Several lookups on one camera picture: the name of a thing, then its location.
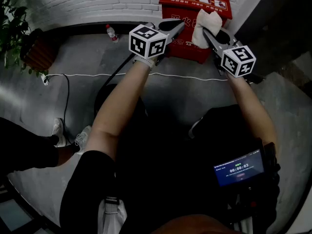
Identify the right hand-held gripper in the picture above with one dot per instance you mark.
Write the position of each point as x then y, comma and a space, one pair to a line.
237, 61

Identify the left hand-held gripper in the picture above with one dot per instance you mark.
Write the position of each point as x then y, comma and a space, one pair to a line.
147, 40

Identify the red fire equipment box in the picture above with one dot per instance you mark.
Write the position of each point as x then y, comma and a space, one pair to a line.
187, 7

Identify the white terry cloth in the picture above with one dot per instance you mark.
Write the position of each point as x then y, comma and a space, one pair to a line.
206, 23

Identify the person's left forearm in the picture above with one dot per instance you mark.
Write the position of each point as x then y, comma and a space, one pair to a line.
124, 94

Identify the person's right forearm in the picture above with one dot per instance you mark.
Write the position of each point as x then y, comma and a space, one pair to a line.
251, 106

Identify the plastic water bottle red label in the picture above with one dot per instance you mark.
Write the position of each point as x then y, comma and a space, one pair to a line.
111, 33

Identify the person's right sneaker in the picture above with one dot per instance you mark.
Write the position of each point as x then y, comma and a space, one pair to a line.
195, 129

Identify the black phone with lit screen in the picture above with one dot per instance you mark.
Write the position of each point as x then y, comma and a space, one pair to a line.
240, 169

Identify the white power strip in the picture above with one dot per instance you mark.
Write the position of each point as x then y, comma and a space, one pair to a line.
45, 80

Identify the person's black clothing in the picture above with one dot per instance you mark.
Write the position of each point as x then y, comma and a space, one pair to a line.
158, 179

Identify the green leafy plant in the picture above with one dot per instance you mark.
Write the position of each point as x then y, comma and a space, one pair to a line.
12, 21

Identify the black framed glass partition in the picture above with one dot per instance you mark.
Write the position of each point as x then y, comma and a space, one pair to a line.
14, 213

